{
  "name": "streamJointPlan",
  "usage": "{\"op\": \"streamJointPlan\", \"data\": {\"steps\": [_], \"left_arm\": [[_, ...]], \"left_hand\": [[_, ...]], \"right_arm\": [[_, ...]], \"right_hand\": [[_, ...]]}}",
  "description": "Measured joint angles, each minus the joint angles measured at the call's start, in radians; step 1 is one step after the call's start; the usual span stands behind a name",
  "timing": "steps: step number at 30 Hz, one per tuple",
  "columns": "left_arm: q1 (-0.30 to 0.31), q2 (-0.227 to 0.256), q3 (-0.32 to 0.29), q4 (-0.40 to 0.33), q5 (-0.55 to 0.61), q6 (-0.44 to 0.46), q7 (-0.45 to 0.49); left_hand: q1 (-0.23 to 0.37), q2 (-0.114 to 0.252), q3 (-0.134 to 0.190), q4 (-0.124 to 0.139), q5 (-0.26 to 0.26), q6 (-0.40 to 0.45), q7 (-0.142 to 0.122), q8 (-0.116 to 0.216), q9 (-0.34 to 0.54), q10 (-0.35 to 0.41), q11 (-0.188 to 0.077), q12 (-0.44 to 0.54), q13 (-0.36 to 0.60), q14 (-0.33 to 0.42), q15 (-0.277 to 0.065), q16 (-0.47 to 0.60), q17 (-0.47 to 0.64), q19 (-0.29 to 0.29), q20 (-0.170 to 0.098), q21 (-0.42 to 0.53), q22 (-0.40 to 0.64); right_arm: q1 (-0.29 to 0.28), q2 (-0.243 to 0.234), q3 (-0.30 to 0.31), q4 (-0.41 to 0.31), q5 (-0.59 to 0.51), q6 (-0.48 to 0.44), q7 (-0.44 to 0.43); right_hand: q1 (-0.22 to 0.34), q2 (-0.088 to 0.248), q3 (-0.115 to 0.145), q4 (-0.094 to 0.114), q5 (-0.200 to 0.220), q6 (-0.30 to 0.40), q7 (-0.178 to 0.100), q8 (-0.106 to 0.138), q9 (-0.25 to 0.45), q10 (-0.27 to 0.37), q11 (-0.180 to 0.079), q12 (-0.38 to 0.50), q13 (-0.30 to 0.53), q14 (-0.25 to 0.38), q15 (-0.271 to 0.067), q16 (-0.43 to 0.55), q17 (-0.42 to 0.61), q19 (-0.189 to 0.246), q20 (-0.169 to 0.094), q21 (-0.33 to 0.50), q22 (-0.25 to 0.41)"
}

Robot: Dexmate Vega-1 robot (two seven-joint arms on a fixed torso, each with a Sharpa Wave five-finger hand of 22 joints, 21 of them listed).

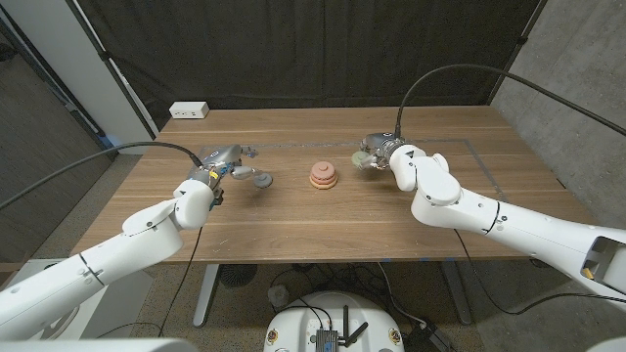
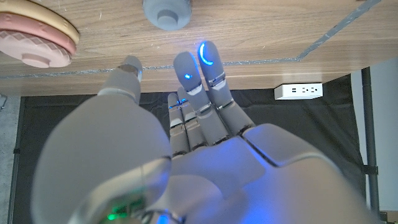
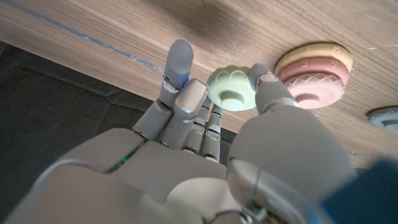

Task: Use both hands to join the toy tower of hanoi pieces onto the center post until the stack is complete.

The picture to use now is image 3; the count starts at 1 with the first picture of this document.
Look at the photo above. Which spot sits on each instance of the blue right wrist connector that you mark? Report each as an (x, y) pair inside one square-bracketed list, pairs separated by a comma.
[(367, 196)]

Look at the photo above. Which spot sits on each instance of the sage green disc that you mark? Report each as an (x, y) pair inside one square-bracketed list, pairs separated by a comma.
[(230, 90)]

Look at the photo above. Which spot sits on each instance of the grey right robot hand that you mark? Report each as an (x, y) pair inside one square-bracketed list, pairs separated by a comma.
[(155, 174)]

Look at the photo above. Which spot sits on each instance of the large orange disc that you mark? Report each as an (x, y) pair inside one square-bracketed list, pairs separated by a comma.
[(314, 51)]

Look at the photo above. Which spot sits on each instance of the black backdrop curtain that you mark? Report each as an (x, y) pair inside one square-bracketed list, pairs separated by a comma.
[(46, 118)]

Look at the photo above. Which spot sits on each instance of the small dark grey disc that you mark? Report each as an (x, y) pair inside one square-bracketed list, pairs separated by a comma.
[(385, 118)]

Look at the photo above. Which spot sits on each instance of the dusty pink disc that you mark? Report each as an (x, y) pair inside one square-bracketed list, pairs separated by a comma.
[(314, 90)]

